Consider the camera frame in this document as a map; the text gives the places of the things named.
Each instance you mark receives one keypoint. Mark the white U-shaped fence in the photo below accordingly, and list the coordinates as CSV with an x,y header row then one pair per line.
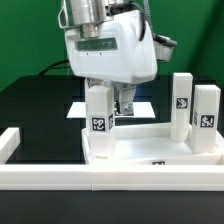
x,y
96,178

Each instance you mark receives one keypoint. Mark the marker tag plate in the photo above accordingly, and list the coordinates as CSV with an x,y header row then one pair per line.
x,y
141,110

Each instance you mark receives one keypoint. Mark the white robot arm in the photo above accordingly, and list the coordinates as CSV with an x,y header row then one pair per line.
x,y
87,15

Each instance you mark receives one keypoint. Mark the white desk top tray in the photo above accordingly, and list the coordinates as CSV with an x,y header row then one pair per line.
x,y
150,144

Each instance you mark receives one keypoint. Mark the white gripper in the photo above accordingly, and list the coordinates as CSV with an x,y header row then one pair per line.
x,y
116,55

